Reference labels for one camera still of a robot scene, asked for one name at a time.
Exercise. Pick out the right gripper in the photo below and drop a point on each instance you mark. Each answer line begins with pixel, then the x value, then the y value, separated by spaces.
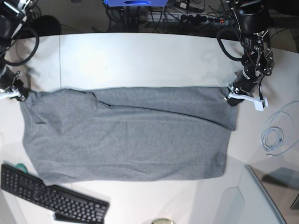
pixel 11 82

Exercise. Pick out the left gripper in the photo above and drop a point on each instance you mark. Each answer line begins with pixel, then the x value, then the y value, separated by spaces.
pixel 246 83

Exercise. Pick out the grey t-shirt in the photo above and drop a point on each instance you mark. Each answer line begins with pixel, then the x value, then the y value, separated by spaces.
pixel 128 134

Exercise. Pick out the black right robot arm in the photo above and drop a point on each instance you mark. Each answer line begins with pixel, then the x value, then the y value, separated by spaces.
pixel 13 22

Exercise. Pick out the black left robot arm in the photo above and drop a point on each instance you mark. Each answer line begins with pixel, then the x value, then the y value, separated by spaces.
pixel 250 21

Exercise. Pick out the green tape roll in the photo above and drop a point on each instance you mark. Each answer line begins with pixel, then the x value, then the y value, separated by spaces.
pixel 21 167

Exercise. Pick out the grey monitor edge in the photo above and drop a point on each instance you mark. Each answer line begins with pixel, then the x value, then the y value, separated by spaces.
pixel 282 186

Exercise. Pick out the black power strip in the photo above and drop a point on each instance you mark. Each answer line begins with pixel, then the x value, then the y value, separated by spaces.
pixel 157 17

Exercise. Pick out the black keyboard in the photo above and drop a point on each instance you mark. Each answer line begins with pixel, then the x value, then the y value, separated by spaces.
pixel 74 206

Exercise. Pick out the round brass object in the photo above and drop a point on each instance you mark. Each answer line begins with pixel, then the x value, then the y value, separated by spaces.
pixel 162 221

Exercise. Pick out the blue box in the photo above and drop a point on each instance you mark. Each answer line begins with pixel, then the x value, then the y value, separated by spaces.
pixel 121 3

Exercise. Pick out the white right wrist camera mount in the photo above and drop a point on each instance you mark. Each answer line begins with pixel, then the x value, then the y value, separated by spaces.
pixel 10 92

